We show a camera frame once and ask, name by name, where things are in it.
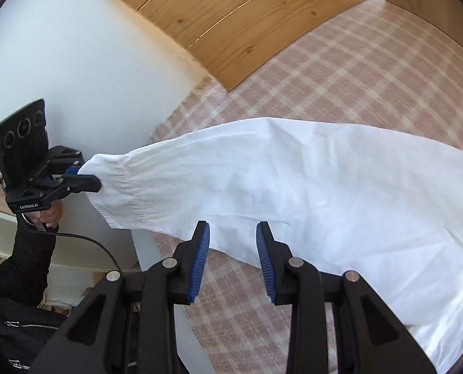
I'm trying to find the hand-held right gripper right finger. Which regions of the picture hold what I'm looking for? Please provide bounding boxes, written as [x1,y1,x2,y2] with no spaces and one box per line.
[256,221,437,374]

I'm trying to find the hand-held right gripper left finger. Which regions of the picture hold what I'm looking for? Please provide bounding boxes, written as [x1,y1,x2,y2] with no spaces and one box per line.
[29,221,211,374]

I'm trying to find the white shirt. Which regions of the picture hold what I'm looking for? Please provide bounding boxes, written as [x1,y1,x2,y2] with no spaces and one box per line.
[77,117,463,374]

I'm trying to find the person's left forearm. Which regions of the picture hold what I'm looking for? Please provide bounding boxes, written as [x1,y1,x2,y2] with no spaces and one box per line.
[0,218,59,309]

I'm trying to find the person's left hand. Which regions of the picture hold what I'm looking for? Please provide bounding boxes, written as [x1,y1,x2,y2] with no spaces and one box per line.
[29,199,65,232]

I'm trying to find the person's black jacket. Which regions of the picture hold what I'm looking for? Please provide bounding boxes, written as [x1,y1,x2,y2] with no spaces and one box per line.
[0,269,73,374]

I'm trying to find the pink plaid blanket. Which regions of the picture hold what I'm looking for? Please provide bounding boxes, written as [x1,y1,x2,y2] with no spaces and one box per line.
[146,0,463,374]

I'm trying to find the pine plank board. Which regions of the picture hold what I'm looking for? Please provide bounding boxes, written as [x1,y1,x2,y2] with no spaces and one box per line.
[96,0,385,93]

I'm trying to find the light oak board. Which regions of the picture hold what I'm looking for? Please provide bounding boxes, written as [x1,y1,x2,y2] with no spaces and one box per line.
[383,0,463,65]

